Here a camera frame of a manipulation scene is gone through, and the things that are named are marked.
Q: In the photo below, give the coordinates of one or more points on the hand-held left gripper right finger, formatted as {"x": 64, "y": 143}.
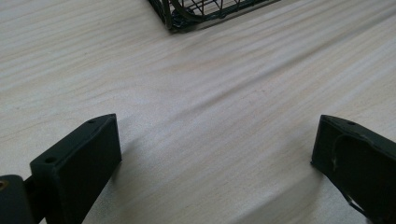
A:
{"x": 361, "y": 161}

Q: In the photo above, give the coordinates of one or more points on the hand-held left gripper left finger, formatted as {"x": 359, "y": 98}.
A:
{"x": 77, "y": 168}

